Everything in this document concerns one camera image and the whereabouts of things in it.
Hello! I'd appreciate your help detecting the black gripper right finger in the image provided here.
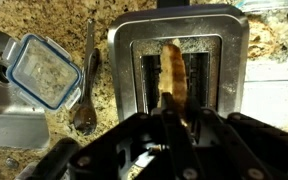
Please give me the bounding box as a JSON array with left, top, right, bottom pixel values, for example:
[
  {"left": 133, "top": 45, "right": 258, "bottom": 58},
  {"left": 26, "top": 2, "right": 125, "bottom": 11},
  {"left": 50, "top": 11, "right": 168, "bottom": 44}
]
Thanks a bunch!
[{"left": 186, "top": 92, "right": 288, "bottom": 180}]

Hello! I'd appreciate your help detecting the stainless steel two-slot toaster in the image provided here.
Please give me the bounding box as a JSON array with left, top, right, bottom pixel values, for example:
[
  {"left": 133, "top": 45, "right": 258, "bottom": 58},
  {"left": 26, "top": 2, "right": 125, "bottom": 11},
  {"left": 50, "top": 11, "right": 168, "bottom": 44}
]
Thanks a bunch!
[{"left": 107, "top": 0, "right": 251, "bottom": 123}]

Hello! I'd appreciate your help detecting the clear lid with blue rim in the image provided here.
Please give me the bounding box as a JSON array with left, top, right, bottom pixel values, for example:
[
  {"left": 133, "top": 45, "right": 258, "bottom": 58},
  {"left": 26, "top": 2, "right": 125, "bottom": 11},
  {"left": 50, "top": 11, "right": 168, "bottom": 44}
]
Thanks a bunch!
[{"left": 2, "top": 32, "right": 84, "bottom": 112}]

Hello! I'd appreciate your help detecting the stainless steel sink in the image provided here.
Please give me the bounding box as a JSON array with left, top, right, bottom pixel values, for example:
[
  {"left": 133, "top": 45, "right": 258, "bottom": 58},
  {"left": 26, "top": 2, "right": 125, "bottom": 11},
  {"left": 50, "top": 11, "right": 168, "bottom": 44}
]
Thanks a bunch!
[{"left": 0, "top": 30, "right": 51, "bottom": 150}]

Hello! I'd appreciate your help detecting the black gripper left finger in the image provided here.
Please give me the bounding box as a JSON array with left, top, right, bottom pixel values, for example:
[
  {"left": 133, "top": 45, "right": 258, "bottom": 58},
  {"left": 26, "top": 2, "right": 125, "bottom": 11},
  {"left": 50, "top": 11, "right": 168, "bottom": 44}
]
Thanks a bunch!
[{"left": 67, "top": 92, "right": 198, "bottom": 180}]

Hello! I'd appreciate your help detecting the brown bread slice with crust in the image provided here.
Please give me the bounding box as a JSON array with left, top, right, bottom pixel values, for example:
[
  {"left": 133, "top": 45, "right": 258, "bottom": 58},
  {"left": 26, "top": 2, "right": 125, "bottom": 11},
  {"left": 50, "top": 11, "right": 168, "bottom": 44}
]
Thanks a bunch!
[{"left": 157, "top": 38, "right": 189, "bottom": 123}]

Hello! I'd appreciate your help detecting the dark spoon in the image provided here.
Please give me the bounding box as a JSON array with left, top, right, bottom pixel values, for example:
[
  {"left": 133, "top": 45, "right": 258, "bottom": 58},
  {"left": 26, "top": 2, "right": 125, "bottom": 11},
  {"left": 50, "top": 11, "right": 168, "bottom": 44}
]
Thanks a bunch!
[{"left": 72, "top": 48, "right": 102, "bottom": 136}]

